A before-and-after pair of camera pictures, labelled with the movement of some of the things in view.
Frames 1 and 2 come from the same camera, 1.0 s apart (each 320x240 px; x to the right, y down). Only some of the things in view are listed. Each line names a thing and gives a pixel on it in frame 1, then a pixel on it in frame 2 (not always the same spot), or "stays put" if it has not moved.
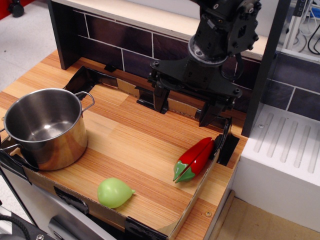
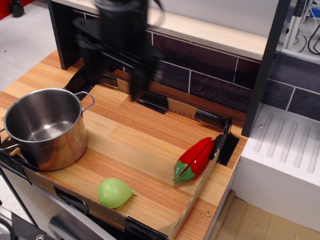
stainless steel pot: [50, 124] stays put
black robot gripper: [214, 83] to [138, 49]
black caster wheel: [16, 9] stays put
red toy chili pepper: [193, 160] stays put
